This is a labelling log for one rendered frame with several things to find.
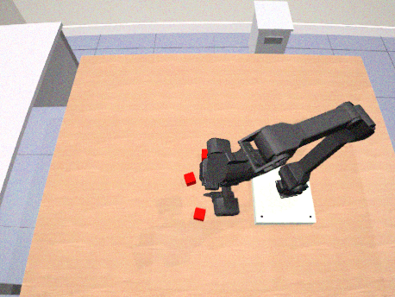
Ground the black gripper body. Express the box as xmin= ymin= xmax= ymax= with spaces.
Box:
xmin=206 ymin=137 xmax=250 ymax=216

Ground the red cube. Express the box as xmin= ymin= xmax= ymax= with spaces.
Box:
xmin=202 ymin=149 xmax=208 ymax=161
xmin=184 ymin=172 xmax=196 ymax=186
xmin=193 ymin=208 xmax=206 ymax=221

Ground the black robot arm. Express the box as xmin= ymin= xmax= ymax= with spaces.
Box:
xmin=199 ymin=101 xmax=376 ymax=199

